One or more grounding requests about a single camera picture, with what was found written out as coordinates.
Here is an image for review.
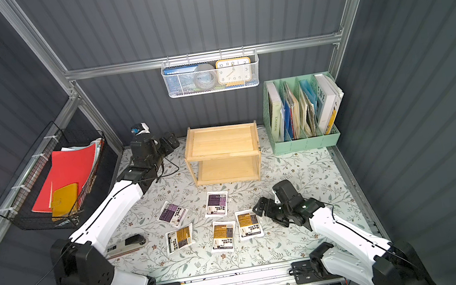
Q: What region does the purple coffee bag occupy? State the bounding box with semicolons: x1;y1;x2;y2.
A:
158;201;188;228
205;191;229;218

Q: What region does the purple coffee bag left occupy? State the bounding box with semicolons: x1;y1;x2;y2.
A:
158;201;188;228

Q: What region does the purple coffee bag centre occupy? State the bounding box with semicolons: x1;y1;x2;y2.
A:
205;191;229;218

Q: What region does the white green book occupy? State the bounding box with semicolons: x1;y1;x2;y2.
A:
265;82;284;142

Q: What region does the grey black stapler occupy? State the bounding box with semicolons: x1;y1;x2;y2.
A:
106;234;147;260

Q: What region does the red folder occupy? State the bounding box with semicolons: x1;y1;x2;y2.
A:
31;139;100;213

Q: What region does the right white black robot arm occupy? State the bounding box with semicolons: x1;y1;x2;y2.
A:
253;180;436;285

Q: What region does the yellow white alarm clock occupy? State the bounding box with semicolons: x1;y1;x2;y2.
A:
215;56;253;87

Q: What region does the black wire side basket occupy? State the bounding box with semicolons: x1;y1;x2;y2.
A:
0;123;107;231

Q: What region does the white book with letters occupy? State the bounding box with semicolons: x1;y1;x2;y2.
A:
314;74;345;135

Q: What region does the white wire wall basket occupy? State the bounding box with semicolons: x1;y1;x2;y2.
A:
161;49;260;98

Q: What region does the grey tape roll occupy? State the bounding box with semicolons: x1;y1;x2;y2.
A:
193;63;217;91

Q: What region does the green file organizer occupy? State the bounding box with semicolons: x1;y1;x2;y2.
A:
262;72;341;156

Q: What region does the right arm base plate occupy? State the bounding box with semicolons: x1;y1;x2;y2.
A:
288;260;343;285

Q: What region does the blue box in basket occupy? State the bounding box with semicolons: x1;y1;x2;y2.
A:
162;65;198;98

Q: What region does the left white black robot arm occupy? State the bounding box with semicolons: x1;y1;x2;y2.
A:
50;131;180;285

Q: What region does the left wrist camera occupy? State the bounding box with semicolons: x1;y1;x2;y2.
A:
131;122;150;137

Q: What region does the yellow notebook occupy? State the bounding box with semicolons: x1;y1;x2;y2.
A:
51;183;79;222

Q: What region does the light wooden two-tier shelf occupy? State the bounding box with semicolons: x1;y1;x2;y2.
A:
184;121;262;187

